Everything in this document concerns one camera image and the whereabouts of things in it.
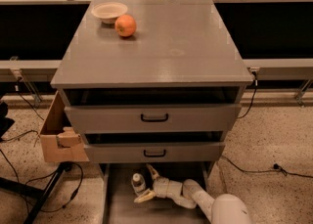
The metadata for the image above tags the black floor cable right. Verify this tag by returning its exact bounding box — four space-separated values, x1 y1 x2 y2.
220 155 313 180

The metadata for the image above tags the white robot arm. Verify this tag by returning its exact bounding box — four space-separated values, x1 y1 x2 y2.
131 163 253 224

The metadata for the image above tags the grey middle drawer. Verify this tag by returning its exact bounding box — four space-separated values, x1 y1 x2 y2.
84 142 225 163

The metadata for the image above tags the cardboard box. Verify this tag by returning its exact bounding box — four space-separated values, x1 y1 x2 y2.
40 93 88 162

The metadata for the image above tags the metal railing frame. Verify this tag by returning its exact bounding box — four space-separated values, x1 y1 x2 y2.
0 0 313 105

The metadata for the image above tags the black tripod stand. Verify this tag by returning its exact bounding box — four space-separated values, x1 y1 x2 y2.
0 162 72 224

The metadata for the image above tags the orange fruit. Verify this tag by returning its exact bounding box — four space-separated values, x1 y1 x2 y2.
114 15 137 37

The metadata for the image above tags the grey top drawer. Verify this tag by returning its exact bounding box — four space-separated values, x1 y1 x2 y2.
65 105 241 134

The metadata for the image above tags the clear plastic water bottle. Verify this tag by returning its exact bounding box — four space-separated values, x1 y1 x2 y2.
131 173 147 196

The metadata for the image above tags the grey open bottom drawer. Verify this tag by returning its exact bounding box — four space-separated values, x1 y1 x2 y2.
103 162 210 224

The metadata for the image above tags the black cable at cabinet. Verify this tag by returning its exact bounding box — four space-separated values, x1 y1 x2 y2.
237 69 259 120

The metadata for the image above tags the black floor cable left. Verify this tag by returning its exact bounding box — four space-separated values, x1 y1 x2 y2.
0 129 84 214

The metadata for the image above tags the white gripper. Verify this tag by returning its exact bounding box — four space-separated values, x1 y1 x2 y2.
134 163 169 203

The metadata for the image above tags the black floor cable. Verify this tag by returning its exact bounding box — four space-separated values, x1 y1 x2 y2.
220 155 313 180
0 129 84 214

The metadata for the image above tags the grey drawer cabinet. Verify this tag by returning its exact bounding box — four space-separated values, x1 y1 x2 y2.
50 0 254 172

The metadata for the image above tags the white paper bowl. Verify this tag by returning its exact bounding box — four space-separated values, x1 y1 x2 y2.
92 2 128 24

